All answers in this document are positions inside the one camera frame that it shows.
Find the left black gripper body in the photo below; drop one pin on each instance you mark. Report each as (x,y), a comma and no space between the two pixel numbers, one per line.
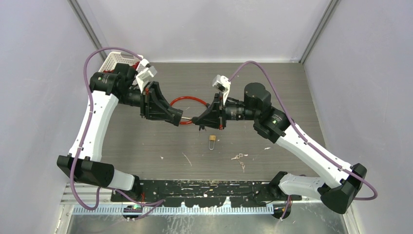
(144,97)

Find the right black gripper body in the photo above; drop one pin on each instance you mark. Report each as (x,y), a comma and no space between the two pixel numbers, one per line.
(222,109)

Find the black padlock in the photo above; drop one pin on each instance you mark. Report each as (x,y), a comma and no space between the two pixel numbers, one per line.
(185,121)

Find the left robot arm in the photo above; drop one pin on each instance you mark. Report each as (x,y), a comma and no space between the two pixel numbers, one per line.
(128,85)

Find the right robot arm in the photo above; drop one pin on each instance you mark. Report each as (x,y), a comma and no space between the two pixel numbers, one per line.
(337,183)

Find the small silver key bunch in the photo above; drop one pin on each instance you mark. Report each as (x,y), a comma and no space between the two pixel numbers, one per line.
(239,158)

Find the brass padlock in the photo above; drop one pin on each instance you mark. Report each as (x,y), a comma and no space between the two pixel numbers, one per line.
(211,142)

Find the white plastic perforated basket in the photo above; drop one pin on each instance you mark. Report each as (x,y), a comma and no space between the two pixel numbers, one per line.
(116,57)

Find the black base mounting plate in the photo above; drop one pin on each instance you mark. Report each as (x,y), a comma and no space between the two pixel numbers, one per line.
(206,193)

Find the red cable lock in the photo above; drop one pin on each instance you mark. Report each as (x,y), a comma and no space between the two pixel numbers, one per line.
(191,98)

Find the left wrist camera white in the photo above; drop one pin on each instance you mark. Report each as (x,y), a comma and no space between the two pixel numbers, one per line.
(145,72)

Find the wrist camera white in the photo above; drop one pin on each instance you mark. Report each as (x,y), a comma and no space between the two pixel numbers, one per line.
(222,84)
(145,72)

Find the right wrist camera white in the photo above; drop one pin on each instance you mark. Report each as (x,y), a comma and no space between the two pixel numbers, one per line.
(222,84)

